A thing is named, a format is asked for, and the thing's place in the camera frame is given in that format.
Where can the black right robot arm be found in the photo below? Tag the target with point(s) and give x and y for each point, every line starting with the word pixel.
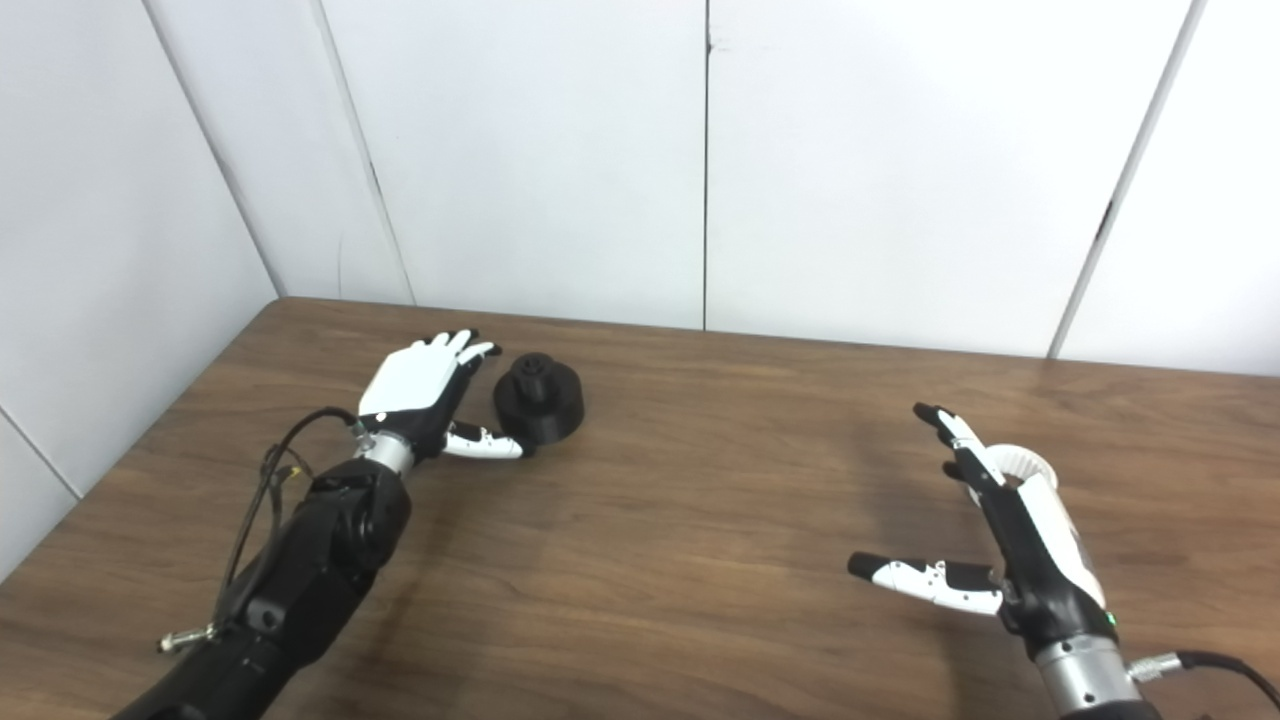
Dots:
pixel 1090 685

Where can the round black plastic part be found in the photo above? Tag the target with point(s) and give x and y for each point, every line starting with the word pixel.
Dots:
pixel 545 405

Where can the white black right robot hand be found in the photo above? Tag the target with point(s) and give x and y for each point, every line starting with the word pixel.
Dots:
pixel 1040 560

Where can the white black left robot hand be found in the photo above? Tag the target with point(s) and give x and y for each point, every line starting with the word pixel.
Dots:
pixel 410 385

